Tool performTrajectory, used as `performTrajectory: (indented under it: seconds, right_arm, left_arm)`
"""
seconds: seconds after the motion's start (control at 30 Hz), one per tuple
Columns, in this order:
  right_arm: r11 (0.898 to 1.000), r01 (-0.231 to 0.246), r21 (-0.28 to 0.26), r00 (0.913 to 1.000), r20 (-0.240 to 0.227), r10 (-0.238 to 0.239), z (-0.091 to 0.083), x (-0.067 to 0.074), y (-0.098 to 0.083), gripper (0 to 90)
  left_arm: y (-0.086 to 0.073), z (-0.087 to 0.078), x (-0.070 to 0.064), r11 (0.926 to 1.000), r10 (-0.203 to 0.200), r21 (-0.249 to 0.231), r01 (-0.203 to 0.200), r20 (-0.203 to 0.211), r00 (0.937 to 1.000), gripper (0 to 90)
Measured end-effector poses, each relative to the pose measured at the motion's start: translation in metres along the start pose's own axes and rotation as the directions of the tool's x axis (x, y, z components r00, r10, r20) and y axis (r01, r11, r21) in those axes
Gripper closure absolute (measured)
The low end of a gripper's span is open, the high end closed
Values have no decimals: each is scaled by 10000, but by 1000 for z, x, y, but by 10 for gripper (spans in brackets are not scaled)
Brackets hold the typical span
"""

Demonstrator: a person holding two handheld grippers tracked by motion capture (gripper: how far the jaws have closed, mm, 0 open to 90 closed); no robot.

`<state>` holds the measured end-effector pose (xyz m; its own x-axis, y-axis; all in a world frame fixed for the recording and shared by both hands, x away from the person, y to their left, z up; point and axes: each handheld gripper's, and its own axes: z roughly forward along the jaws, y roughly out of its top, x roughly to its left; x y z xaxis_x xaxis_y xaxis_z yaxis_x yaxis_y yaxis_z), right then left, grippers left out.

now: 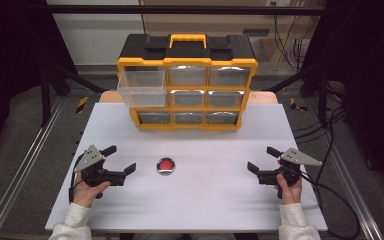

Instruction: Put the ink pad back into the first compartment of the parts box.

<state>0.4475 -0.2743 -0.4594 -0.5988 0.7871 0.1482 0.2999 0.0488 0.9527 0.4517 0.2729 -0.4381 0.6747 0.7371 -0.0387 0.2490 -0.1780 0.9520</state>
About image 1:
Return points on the black curtain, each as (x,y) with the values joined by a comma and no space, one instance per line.
(10,66)
(370,83)

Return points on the person's left hand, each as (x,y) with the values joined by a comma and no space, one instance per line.
(85,195)

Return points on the black metal stand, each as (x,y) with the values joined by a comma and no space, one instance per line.
(45,93)
(322,96)

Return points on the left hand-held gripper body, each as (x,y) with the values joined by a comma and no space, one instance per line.
(91,166)

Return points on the right yellow clamp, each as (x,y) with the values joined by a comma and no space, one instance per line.
(296,104)

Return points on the transparent plastic drawer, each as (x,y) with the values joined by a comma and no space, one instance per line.
(143,93)

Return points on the group of small clear drawers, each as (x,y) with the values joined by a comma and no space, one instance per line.
(188,98)

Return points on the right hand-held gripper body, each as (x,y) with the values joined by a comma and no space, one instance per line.
(293,160)

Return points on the red round metal-rimmed button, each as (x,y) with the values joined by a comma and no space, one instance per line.
(165,165)

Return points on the person's right hand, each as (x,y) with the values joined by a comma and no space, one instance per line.
(292,195)

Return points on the grey wall box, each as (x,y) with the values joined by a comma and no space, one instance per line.
(256,32)

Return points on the aluminium floor rail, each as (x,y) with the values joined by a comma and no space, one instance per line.
(20,173)
(368,226)

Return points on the yellow clamp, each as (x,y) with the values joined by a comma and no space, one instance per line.
(82,104)
(296,104)

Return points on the wooden table under board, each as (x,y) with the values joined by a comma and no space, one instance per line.
(108,97)

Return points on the black horizontal frame bar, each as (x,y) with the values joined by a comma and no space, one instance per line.
(180,10)

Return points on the yellow black organiser cabinet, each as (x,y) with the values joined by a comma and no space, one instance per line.
(186,48)

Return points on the left yellow clamp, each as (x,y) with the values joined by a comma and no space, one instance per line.
(82,104)

